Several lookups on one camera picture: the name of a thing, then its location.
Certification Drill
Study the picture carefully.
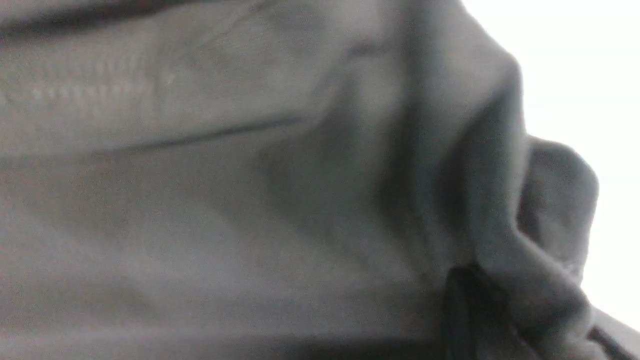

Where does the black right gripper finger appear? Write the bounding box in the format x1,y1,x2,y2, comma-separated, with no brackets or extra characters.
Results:
442,265,539,360

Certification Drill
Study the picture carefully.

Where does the dark gray long-sleeved shirt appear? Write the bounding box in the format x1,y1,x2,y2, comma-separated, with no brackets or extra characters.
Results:
0,0,639,360

